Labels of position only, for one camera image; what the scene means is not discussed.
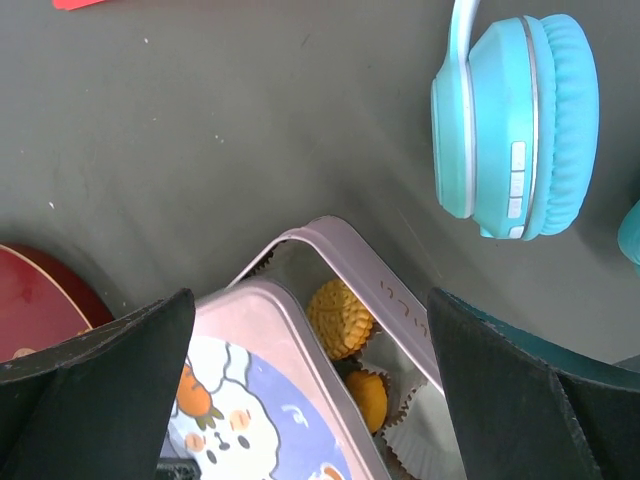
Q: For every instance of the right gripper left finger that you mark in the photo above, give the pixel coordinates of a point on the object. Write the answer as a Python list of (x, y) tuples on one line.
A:
[(97, 406)]

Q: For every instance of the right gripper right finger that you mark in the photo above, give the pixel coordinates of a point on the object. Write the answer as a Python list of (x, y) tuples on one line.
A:
[(525, 408)]

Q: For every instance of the silver tin lid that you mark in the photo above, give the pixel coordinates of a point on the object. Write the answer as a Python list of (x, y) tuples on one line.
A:
[(259, 399)]

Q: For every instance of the orange round dotted cookie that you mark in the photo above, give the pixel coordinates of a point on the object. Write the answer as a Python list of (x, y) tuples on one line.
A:
[(340, 321)]

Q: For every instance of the red round lacquer tray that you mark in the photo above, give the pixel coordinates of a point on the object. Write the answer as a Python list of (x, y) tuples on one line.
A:
[(43, 302)]

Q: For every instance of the cookie tin with paper cups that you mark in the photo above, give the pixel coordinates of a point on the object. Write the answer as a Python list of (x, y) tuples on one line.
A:
[(417, 440)]

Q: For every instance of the teal macaron upper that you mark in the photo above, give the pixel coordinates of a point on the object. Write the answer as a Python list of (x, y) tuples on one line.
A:
[(515, 119)]

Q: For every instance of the red folder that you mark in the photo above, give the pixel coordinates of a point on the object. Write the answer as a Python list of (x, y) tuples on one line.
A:
[(70, 5)]

